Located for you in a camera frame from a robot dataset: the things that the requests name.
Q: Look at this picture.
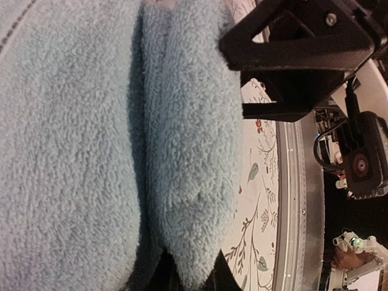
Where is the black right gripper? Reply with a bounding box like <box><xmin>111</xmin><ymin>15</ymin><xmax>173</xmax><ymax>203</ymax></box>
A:
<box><xmin>219</xmin><ymin>0</ymin><xmax>387</xmax><ymax>72</ymax></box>

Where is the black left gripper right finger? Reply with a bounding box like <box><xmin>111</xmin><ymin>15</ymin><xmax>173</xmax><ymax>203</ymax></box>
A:
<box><xmin>203</xmin><ymin>250</ymin><xmax>242</xmax><ymax>291</ymax></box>

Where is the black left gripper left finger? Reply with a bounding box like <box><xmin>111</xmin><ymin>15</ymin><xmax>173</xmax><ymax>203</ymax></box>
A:
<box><xmin>122</xmin><ymin>250</ymin><xmax>182</xmax><ymax>291</ymax></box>

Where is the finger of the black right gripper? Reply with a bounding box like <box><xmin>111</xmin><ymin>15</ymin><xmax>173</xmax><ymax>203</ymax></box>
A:
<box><xmin>241</xmin><ymin>72</ymin><xmax>345</xmax><ymax>122</ymax></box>

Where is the light blue towel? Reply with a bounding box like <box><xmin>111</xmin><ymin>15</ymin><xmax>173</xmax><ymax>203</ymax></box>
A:
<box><xmin>1</xmin><ymin>1</ymin><xmax>242</xmax><ymax>290</ymax></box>

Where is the operator hand with controller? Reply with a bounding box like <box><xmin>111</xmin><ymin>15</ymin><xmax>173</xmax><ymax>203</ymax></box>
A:
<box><xmin>331</xmin><ymin>247</ymin><xmax>375</xmax><ymax>270</ymax></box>

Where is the aluminium front rail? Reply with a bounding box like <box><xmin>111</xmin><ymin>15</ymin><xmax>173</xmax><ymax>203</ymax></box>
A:
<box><xmin>272</xmin><ymin>113</ymin><xmax>325</xmax><ymax>290</ymax></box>

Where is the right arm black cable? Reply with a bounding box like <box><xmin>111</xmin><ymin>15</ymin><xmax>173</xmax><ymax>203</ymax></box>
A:
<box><xmin>313</xmin><ymin>121</ymin><xmax>349</xmax><ymax>173</ymax></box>

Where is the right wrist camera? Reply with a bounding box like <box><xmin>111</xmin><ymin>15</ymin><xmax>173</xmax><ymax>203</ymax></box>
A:
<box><xmin>343</xmin><ymin>112</ymin><xmax>387</xmax><ymax>199</ymax></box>

